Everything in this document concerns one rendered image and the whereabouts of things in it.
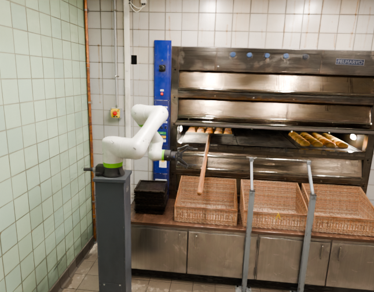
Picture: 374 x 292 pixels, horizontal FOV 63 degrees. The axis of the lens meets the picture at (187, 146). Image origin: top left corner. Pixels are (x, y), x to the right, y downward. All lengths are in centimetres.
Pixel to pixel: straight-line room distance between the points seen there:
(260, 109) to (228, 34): 75
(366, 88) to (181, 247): 218
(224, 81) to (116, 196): 154
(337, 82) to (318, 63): 25
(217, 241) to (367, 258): 125
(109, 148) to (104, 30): 151
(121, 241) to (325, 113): 213
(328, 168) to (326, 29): 128
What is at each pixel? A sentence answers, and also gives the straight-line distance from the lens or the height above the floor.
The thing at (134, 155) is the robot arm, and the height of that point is 136.
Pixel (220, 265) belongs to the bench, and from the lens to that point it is 291.
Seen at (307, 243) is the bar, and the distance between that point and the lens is 281.
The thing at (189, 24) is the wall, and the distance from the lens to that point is 300.
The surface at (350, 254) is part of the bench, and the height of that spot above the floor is 43.
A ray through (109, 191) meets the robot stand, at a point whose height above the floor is 112.
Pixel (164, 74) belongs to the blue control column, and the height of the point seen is 184.
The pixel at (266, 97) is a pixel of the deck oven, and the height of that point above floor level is 166.
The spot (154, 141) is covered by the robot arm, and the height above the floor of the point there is 130.
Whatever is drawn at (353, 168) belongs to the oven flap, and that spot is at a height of 102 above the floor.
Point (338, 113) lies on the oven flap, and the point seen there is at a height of 154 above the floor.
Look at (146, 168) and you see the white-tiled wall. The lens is 318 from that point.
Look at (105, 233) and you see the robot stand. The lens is 214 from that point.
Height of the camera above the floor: 185
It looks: 13 degrees down
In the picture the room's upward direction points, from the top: 2 degrees clockwise
